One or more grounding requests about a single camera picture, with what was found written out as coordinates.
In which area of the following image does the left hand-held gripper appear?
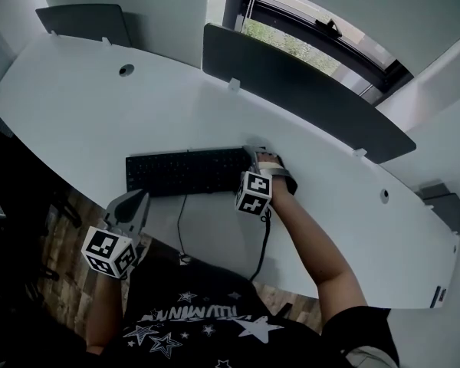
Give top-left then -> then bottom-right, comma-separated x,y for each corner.
80,189 -> 151,281

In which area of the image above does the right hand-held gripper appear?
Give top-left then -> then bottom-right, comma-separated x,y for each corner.
235,143 -> 299,217

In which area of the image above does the black keyboard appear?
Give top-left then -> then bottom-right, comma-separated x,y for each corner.
125,146 -> 268,198

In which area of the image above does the person's left forearm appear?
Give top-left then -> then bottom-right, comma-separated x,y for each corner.
84,274 -> 124,356

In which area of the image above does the person's right forearm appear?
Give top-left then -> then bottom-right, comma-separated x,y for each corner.
268,180 -> 369,335

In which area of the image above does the person's right hand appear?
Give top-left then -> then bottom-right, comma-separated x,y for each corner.
255,150 -> 285,170

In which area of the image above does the wide dark desk divider panel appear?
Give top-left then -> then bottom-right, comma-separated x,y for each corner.
202,23 -> 418,165

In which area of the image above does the black star-print shirt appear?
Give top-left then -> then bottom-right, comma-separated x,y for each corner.
86,239 -> 399,368

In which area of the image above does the grey roller blind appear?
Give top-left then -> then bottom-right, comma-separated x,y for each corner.
260,0 -> 460,77

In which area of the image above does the black hand-held gripper cable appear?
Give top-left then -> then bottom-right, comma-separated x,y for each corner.
251,205 -> 273,282

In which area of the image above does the black window handle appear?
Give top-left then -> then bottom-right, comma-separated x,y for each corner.
314,18 -> 343,38

